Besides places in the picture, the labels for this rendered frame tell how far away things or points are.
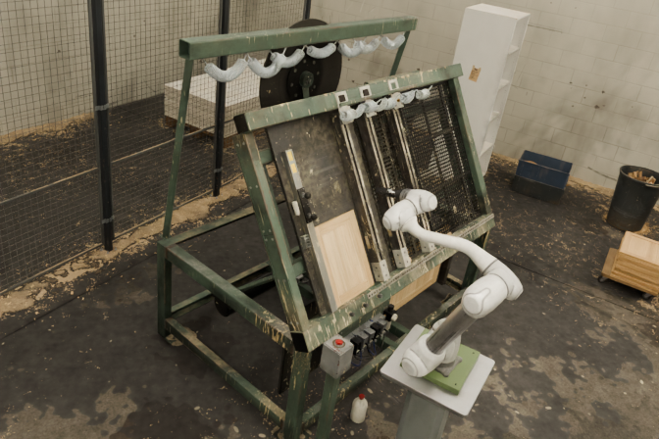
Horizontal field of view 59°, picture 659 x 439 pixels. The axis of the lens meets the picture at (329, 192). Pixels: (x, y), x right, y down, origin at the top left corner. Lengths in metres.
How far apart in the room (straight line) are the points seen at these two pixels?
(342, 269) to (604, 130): 5.43
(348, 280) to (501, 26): 4.09
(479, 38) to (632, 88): 2.17
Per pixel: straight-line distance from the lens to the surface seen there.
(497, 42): 6.88
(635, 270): 6.12
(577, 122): 8.31
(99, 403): 4.14
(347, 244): 3.51
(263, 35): 3.61
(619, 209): 7.41
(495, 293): 2.69
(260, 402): 3.85
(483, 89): 7.00
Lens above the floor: 3.01
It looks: 27 degrees down
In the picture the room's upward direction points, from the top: 8 degrees clockwise
